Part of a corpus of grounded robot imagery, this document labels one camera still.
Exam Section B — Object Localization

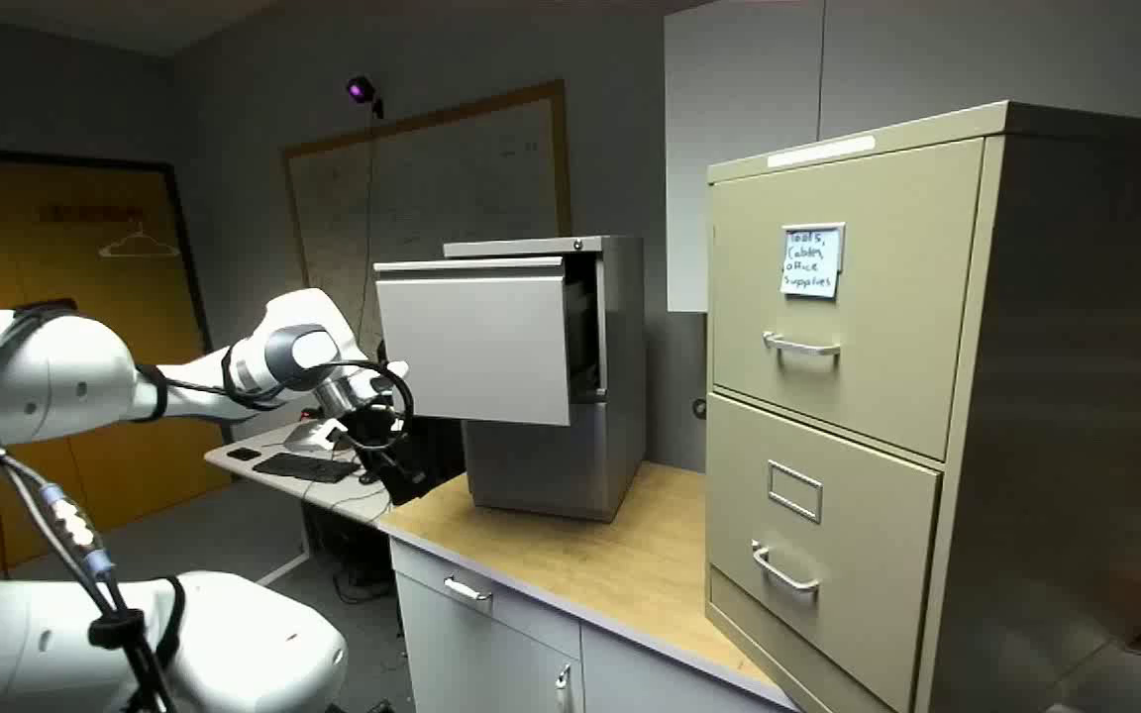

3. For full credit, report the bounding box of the white counter base cabinet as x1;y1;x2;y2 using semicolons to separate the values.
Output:
388;537;791;713

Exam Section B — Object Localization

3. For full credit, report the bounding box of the white handwritten paper note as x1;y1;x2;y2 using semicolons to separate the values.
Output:
777;220;846;307

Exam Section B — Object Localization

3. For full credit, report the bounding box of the orange wooden door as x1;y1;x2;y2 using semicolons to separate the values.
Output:
0;146;237;588

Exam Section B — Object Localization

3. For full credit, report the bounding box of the black keyboard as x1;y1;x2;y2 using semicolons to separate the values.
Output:
248;448;363;487

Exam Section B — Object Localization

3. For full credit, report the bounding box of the silver handle under paper note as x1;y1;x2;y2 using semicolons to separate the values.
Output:
760;328;846;374

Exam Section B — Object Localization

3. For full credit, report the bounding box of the silver counter drawer handle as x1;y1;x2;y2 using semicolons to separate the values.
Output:
438;574;496;615

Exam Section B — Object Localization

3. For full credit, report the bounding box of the wood framed whiteboard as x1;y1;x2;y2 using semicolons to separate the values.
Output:
281;81;573;352

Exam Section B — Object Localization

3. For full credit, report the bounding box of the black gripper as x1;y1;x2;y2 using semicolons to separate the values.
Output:
327;361;433;506

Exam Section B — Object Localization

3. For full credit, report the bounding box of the beige drawer with label holder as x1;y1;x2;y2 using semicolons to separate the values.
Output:
706;387;941;713

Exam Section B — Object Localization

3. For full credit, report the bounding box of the black wall mounted camera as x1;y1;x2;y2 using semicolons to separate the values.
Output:
339;71;388;125

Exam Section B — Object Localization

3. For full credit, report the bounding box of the beige drawer with paper note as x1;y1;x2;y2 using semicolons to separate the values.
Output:
706;134;986;465

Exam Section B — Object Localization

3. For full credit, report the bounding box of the metal label holder frame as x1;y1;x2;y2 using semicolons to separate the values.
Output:
766;457;828;527

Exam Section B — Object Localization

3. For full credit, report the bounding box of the silver handle under label holder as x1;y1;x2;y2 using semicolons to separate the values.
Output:
743;537;822;601

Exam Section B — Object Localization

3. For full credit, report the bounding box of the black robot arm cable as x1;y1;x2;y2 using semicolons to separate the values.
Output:
0;399;191;713

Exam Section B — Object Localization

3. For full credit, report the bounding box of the gray file cabinet drawer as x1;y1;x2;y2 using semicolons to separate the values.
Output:
373;254;602;431

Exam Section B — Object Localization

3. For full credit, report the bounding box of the white office desk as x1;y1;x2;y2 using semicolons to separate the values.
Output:
203;417;397;530

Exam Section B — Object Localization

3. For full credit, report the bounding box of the wire coat hanger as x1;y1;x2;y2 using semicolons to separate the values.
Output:
95;225;184;265

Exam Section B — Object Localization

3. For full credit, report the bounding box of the tall beige file cabinet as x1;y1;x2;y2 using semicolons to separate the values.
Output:
701;101;1141;713

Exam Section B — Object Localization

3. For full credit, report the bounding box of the small gray file cabinet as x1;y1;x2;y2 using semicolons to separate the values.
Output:
438;233;648;523

